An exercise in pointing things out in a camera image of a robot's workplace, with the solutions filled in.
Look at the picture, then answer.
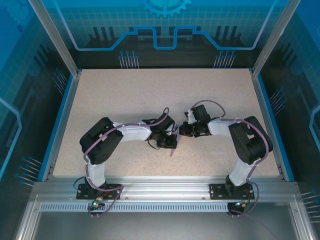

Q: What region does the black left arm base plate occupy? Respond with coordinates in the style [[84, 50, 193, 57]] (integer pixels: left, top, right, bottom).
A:
[[75, 183, 124, 201]]

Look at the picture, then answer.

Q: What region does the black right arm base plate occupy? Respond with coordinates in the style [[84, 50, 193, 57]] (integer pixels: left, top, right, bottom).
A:
[[208, 183, 256, 201]]

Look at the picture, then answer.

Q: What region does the lavender paper sheet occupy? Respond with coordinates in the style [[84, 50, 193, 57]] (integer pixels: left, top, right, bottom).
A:
[[169, 134, 183, 158]]

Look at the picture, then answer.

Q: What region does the aluminium table side rail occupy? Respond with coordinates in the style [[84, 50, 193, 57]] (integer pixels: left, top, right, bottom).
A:
[[249, 68, 288, 181], [46, 69, 83, 181]]

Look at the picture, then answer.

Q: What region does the slotted aluminium cable duct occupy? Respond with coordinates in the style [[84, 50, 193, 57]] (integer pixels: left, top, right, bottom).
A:
[[39, 202, 232, 213]]

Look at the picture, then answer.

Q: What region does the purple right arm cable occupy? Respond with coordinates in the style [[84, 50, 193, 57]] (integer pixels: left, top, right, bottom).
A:
[[192, 99, 270, 217]]

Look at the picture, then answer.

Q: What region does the cable connector with green light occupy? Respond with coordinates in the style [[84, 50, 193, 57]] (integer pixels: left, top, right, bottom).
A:
[[91, 196, 105, 209], [233, 199, 252, 209]]

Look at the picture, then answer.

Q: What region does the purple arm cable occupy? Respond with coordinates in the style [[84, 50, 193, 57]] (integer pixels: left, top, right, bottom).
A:
[[192, 99, 270, 217], [83, 107, 171, 219]]

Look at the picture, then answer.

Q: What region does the aluminium lower frame rail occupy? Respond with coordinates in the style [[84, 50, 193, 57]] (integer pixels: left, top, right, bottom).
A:
[[14, 199, 41, 240], [289, 201, 314, 240]]

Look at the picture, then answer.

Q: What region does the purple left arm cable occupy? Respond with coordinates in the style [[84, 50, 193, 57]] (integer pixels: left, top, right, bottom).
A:
[[83, 107, 171, 219]]

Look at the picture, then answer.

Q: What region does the aluminium frame post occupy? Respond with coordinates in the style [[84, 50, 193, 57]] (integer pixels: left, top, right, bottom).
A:
[[251, 0, 293, 78], [28, 0, 82, 78]]

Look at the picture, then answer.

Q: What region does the blue table edge strip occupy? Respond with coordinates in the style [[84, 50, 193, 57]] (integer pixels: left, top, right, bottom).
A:
[[37, 74, 77, 182], [253, 74, 296, 182]]

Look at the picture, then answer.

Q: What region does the aluminium rail beam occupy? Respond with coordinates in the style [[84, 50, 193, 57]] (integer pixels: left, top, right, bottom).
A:
[[32, 175, 300, 201]]

